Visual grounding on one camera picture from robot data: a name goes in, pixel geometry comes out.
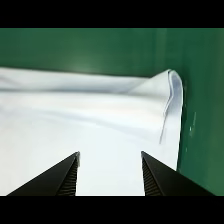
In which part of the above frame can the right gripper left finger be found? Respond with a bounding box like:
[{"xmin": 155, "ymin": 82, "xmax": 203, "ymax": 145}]
[{"xmin": 7, "ymin": 151, "xmax": 81, "ymax": 197}]

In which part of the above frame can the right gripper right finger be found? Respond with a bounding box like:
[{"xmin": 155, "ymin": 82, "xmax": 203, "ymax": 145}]
[{"xmin": 140, "ymin": 150, "xmax": 216, "ymax": 197}]

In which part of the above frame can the white shirt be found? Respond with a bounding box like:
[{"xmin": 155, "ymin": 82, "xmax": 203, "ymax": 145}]
[{"xmin": 0, "ymin": 66, "xmax": 185, "ymax": 197}]

